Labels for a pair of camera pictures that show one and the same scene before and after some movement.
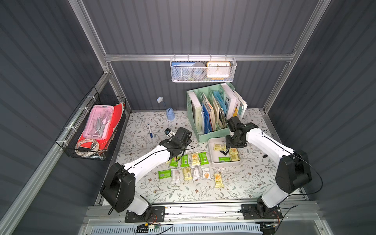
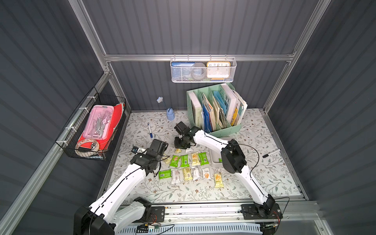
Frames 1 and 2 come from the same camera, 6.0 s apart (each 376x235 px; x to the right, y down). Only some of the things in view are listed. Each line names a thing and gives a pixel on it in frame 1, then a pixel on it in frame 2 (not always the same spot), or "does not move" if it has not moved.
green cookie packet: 173,162 does not move
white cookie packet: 206,173 does not move
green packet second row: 164,174 does not move
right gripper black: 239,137 to 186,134
